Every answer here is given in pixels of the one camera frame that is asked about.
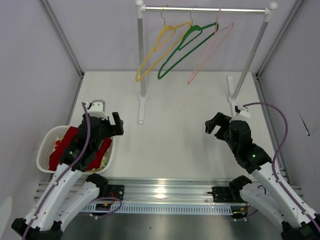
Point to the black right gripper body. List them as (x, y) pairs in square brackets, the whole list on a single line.
[(222, 121)]

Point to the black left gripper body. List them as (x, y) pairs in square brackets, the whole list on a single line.
[(107, 130)]

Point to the red skirt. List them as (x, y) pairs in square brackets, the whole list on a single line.
[(65, 147)]

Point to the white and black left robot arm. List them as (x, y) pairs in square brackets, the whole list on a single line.
[(54, 211)]

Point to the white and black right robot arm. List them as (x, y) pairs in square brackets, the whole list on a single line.
[(279, 203)]

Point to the yellow hanger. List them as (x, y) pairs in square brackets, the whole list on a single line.
[(167, 32)]

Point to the lemon print cloth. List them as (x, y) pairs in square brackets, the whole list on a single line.
[(106, 156)]

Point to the white metal clothes rack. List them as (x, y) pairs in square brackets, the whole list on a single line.
[(233, 91)]

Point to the white plastic laundry basket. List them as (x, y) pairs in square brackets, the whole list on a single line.
[(51, 141)]

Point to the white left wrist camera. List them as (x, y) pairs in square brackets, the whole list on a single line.
[(96, 108)]

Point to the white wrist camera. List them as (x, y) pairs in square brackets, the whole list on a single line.
[(96, 108), (241, 113)]

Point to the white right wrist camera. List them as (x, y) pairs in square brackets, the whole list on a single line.
[(241, 113)]

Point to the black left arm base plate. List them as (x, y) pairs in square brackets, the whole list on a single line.
[(116, 191)]

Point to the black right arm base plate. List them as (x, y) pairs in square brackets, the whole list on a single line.
[(221, 194)]

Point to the aluminium mounting rail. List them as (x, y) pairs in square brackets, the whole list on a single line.
[(167, 190)]

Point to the white slotted cable duct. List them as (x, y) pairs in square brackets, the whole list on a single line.
[(175, 209)]

